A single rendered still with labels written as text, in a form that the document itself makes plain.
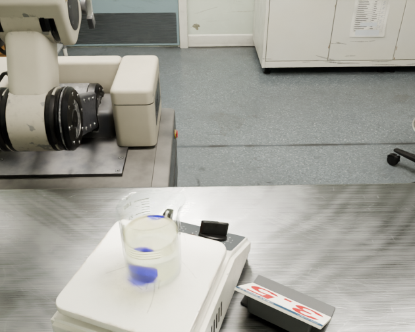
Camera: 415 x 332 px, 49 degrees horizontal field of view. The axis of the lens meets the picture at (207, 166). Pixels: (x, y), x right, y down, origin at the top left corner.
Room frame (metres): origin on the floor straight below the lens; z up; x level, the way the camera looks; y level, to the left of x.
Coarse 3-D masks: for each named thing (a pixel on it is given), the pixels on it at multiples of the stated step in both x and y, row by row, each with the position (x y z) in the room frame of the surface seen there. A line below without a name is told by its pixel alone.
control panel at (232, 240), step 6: (180, 222) 0.41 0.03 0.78; (180, 228) 0.39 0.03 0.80; (186, 228) 0.39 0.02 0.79; (192, 228) 0.39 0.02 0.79; (198, 228) 0.40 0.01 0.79; (228, 234) 0.39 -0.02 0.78; (234, 234) 0.39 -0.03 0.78; (228, 240) 0.36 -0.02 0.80; (234, 240) 0.37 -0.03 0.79; (240, 240) 0.37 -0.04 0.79; (228, 246) 0.34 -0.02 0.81; (234, 246) 0.34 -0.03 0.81
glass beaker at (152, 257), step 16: (128, 192) 0.30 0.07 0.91; (144, 192) 0.31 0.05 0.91; (160, 192) 0.31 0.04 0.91; (176, 192) 0.31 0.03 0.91; (128, 208) 0.30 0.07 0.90; (144, 208) 0.31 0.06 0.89; (160, 208) 0.31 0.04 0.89; (176, 208) 0.30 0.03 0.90; (176, 224) 0.28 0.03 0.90; (128, 240) 0.27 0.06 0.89; (144, 240) 0.26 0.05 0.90; (160, 240) 0.26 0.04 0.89; (176, 240) 0.27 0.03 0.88; (128, 256) 0.27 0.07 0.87; (144, 256) 0.26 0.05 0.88; (160, 256) 0.26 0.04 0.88; (176, 256) 0.27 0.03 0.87; (128, 272) 0.27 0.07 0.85; (144, 272) 0.26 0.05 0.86; (160, 272) 0.26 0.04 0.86; (176, 272) 0.27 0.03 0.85
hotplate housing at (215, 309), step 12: (228, 252) 0.32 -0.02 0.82; (240, 252) 0.34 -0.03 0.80; (228, 264) 0.31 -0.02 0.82; (240, 264) 0.34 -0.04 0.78; (228, 276) 0.30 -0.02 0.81; (216, 288) 0.28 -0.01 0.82; (228, 288) 0.30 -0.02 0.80; (216, 300) 0.27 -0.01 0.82; (228, 300) 0.30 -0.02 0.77; (204, 312) 0.25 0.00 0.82; (216, 312) 0.26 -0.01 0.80; (60, 324) 0.24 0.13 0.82; (72, 324) 0.24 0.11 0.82; (84, 324) 0.24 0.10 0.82; (204, 324) 0.24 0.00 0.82; (216, 324) 0.26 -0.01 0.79
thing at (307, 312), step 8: (248, 288) 0.31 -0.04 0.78; (256, 288) 0.32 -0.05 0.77; (264, 296) 0.30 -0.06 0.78; (272, 296) 0.31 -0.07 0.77; (280, 296) 0.32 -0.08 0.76; (280, 304) 0.29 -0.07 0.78; (288, 304) 0.29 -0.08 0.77; (296, 304) 0.30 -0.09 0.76; (296, 312) 0.28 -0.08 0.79; (304, 312) 0.28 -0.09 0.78; (312, 312) 0.29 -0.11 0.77; (320, 320) 0.27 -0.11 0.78
